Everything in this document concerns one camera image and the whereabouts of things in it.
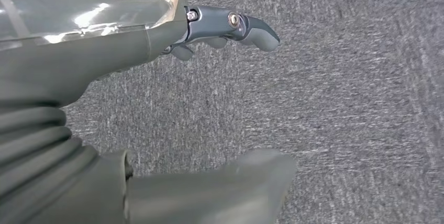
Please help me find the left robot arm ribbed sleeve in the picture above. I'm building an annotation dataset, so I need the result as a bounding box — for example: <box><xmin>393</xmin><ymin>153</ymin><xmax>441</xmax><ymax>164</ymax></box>
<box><xmin>0</xmin><ymin>106</ymin><xmax>101</xmax><ymax>224</ymax></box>

